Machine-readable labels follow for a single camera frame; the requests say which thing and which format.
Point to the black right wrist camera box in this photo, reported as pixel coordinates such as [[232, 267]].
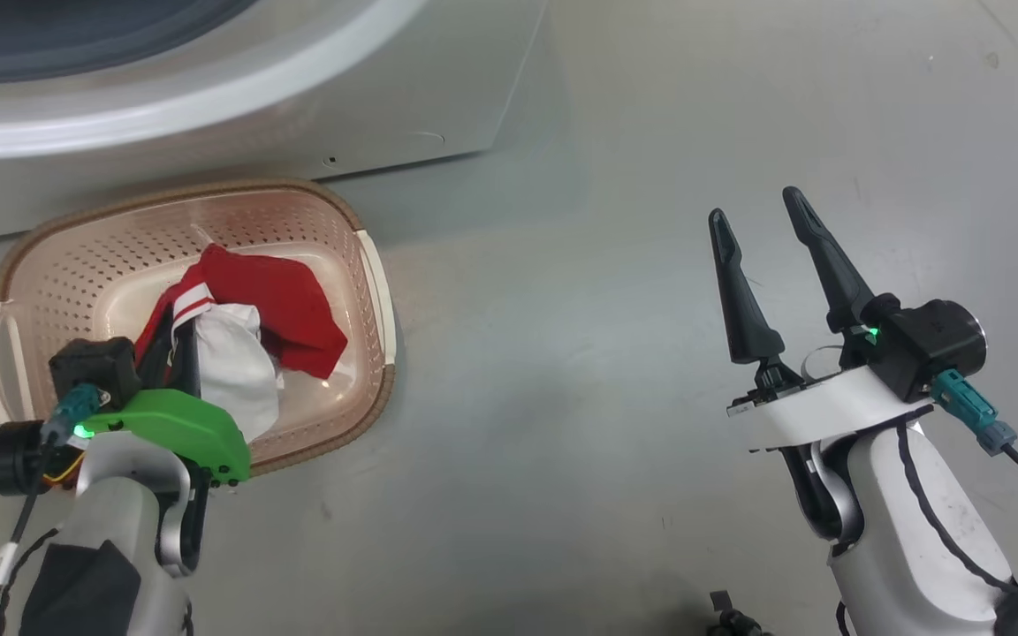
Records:
[[902, 344]]

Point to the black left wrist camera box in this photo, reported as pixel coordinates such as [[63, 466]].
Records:
[[94, 367]]

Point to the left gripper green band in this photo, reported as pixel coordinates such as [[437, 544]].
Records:
[[182, 424]]

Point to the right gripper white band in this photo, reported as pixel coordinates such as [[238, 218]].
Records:
[[827, 411]]

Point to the red garment white stripes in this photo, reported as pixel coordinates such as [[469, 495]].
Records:
[[288, 300]]

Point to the white washing machine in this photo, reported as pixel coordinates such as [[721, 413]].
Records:
[[297, 115]]

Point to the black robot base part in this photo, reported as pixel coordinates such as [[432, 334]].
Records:
[[734, 618]]

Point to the cream perforated laundry basket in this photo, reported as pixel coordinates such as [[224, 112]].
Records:
[[76, 265]]

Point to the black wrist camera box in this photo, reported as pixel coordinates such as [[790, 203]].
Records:
[[94, 367], [902, 344]]

